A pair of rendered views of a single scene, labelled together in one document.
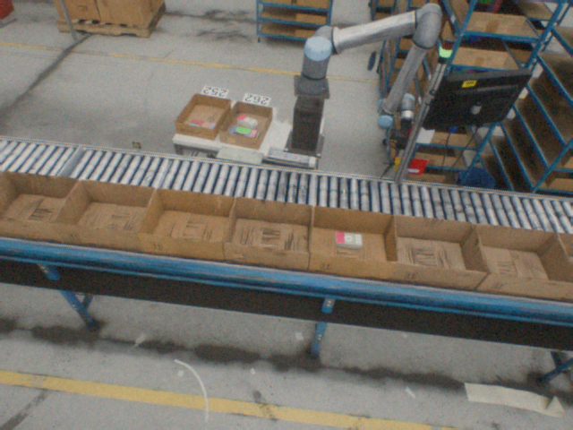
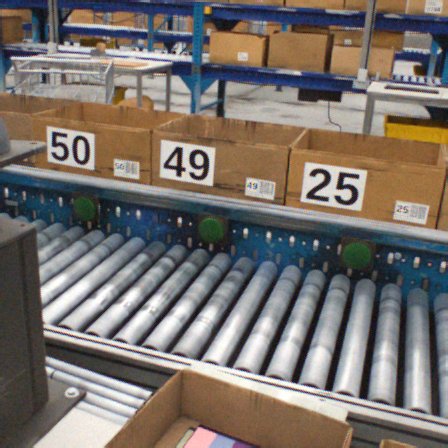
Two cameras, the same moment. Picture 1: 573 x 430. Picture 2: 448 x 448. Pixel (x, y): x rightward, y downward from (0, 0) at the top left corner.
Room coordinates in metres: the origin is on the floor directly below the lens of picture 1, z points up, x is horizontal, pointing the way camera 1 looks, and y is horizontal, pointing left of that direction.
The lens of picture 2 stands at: (2.74, 0.47, 1.40)
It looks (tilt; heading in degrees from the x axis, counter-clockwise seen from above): 21 degrees down; 194
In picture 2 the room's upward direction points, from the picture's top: 3 degrees clockwise
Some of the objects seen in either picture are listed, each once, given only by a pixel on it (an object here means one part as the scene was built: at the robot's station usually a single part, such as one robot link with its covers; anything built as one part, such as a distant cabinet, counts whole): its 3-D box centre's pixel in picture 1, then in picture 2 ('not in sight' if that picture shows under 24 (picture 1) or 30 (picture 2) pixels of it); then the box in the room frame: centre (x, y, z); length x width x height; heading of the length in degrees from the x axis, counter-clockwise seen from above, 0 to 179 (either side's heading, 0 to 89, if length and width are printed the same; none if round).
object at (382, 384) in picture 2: (197, 191); (386, 340); (1.60, 0.56, 0.72); 0.52 x 0.05 x 0.05; 178
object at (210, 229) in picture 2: not in sight; (211, 231); (1.35, 0.08, 0.81); 0.07 x 0.01 x 0.07; 88
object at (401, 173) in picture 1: (414, 134); not in sight; (1.83, -0.70, 1.11); 0.12 x 0.05 x 0.88; 88
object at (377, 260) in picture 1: (350, 243); (113, 140); (1.11, -0.32, 0.96); 0.39 x 0.29 x 0.17; 88
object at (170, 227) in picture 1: (190, 225); (366, 175); (1.14, 0.46, 0.96); 0.39 x 0.29 x 0.17; 88
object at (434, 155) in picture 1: (431, 143); not in sight; (2.46, -1.10, 0.59); 0.40 x 0.30 x 0.10; 176
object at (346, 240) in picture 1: (348, 240); not in sight; (1.17, -0.32, 0.90); 0.13 x 0.07 x 0.04; 89
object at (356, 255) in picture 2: not in sight; (356, 256); (1.36, 0.47, 0.81); 0.07 x 0.01 x 0.07; 88
